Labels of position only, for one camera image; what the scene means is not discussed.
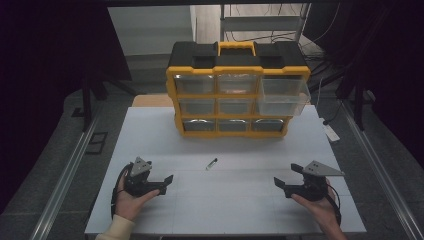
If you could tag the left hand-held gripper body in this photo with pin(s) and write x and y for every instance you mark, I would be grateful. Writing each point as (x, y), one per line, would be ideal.
(140, 181)

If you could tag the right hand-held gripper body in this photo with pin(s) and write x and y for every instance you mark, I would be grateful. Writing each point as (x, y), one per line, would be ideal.
(313, 186)

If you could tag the person's right hand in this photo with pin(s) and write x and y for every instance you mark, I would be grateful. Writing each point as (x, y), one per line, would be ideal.
(321, 210)

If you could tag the person's left hand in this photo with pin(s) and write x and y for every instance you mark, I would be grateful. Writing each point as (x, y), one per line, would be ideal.
(128, 206)

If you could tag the white power strip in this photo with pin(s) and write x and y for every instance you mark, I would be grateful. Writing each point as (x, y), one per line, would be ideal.
(331, 132)

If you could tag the black floor frames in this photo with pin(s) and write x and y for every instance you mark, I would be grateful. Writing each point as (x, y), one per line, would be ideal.
(96, 143)

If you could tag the clear plastic drawer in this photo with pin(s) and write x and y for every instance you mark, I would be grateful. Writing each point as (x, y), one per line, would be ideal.
(283, 95)

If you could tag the grid of clear organizer drawers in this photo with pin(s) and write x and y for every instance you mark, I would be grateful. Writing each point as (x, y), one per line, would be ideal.
(200, 106)

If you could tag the wooden board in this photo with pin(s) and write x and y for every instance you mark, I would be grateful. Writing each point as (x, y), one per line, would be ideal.
(151, 100)

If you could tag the black metal stand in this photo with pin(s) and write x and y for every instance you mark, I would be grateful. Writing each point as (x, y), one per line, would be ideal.
(87, 100)
(358, 96)

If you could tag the yellow black drawer organizer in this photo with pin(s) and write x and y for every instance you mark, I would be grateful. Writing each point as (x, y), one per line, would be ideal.
(233, 56)

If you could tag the dark curtain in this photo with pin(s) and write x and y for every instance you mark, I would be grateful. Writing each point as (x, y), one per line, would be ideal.
(43, 66)
(390, 66)

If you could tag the metal shelf rack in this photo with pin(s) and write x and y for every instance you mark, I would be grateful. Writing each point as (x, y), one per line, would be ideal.
(263, 23)

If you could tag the white panel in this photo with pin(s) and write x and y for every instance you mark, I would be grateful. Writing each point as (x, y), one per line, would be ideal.
(150, 30)

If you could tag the aluminium rail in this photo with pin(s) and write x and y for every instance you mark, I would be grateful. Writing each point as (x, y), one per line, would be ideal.
(63, 186)
(380, 166)

